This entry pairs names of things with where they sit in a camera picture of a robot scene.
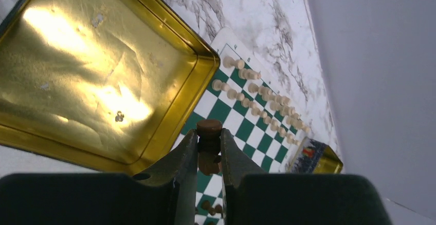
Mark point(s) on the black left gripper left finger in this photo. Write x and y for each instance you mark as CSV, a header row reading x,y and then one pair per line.
x,y
164,193

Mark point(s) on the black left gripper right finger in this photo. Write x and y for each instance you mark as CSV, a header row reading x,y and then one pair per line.
x,y
254,196

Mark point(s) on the dark brown knight piece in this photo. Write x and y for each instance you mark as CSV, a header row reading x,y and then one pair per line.
x,y
211,211

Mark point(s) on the light wooden chess pieces row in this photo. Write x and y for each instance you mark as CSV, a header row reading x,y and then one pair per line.
x,y
250,109

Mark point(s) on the dark brown pawn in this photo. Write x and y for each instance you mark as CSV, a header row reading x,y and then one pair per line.
x,y
205,205
218,209

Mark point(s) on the empty gold tin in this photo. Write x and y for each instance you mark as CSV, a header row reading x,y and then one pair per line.
x,y
314,157

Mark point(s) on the gold tin with dark pieces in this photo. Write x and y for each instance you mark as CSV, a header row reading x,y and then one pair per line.
x,y
105,84

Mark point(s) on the green white chess board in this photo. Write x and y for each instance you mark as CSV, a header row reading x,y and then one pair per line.
x,y
226,43

